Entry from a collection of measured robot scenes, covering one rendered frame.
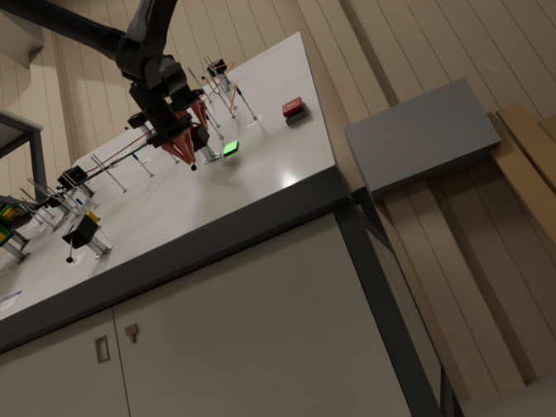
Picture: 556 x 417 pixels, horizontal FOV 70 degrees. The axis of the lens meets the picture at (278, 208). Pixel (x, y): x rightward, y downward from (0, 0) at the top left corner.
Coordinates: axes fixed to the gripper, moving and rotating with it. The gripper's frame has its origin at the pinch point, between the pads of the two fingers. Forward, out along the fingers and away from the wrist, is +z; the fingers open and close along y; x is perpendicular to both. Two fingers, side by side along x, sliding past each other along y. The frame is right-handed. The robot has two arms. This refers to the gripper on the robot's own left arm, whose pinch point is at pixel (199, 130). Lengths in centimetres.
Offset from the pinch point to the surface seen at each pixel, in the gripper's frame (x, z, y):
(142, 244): 24.7, 17.4, 15.7
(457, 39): -246, 17, -128
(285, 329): 39, 41, -11
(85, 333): 31, 30, 36
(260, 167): 16.8, 14.1, -14.7
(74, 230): 27.0, 7.7, 27.3
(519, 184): -151, 107, -107
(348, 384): 45, 51, -19
